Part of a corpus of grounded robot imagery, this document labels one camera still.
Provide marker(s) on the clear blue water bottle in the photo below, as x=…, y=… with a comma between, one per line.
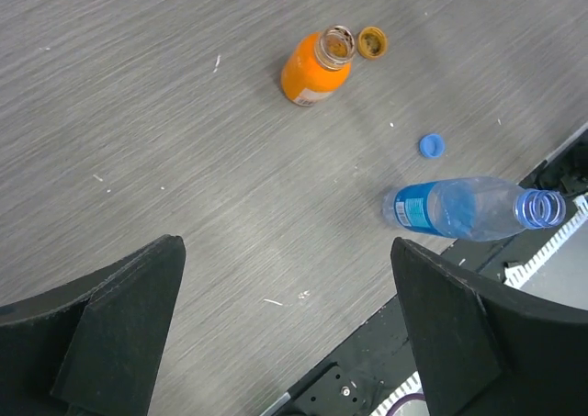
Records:
x=476, y=209

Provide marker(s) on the orange bottle cap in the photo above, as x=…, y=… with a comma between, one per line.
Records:
x=372, y=43

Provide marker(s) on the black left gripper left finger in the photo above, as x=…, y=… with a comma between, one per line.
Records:
x=93, y=346

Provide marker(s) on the blue bottle cap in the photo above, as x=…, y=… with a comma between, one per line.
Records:
x=432, y=146

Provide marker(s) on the white slotted cable duct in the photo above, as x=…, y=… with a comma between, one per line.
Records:
x=515, y=277

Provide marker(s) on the orange juice bottle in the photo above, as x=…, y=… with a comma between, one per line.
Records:
x=318, y=66

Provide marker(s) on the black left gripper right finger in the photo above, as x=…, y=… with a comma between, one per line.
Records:
x=483, y=348

